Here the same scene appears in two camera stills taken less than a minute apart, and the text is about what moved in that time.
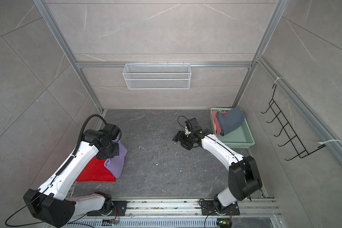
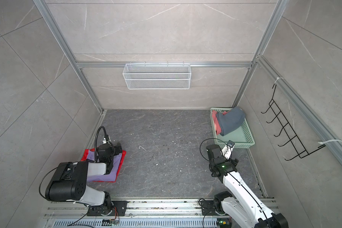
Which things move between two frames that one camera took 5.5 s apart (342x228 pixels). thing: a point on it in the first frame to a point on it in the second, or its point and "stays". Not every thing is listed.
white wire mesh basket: (157, 76) stays
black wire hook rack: (299, 147) stays
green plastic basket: (240, 137) stays
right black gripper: (179, 137) to (233, 162)
